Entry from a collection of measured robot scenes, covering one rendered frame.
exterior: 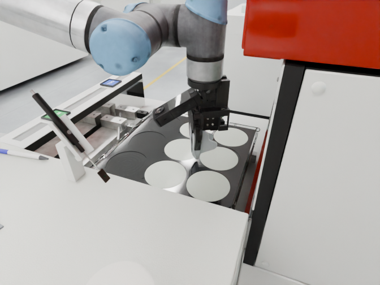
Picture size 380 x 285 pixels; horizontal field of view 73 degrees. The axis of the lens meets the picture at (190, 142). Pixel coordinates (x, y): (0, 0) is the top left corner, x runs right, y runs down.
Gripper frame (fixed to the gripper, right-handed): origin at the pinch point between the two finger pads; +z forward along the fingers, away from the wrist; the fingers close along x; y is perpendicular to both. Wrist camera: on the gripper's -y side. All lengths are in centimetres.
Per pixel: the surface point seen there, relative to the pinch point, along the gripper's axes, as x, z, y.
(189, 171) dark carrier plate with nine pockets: -3.9, 2.0, -1.7
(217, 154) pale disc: 1.4, 1.9, 6.7
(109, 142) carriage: 15.6, 4.0, -22.3
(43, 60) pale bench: 333, 69, -145
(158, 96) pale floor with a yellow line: 239, 92, 3
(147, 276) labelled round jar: -36.5, -14.0, -11.9
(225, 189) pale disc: -11.2, 2.0, 5.1
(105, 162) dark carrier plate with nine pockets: 3.3, 2.0, -22.2
